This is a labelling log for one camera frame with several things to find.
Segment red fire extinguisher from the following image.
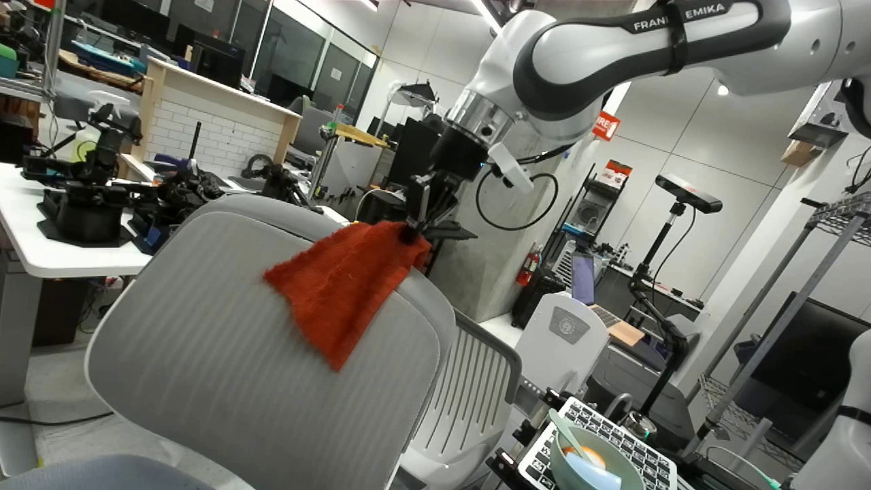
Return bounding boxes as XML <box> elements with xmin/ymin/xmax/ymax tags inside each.
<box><xmin>516</xmin><ymin>249</ymin><xmax>543</xmax><ymax>288</ymax></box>

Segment teal bowl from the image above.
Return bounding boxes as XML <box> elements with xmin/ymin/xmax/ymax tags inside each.
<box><xmin>550</xmin><ymin>412</ymin><xmax>644</xmax><ymax>490</ymax></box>

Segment grey mesh chair right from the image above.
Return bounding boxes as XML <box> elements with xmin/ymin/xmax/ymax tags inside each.
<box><xmin>0</xmin><ymin>193</ymin><xmax>461</xmax><ymax>490</ymax></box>

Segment red terry towel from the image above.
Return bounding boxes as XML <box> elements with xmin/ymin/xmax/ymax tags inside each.
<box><xmin>263</xmin><ymin>222</ymin><xmax>430</xmax><ymax>372</ymax></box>

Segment white work table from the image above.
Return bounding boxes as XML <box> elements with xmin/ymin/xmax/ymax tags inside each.
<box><xmin>0</xmin><ymin>162</ymin><xmax>256</xmax><ymax>282</ymax></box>

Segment black camera rig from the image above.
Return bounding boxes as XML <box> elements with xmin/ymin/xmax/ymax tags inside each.
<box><xmin>23</xmin><ymin>103</ymin><xmax>143</xmax><ymax>245</ymax></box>

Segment white brick panel box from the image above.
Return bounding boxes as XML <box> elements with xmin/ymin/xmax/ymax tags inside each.
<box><xmin>136</xmin><ymin>61</ymin><xmax>301</xmax><ymax>177</ymax></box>

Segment black tripod camera stand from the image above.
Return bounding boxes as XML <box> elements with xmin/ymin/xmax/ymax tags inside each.
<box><xmin>625</xmin><ymin>171</ymin><xmax>727</xmax><ymax>430</ymax></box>

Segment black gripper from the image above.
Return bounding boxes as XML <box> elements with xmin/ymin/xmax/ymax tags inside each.
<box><xmin>405</xmin><ymin>124</ymin><xmax>487</xmax><ymax>231</ymax></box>

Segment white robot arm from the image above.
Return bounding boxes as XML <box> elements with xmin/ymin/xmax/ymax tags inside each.
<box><xmin>405</xmin><ymin>0</ymin><xmax>871</xmax><ymax>231</ymax></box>

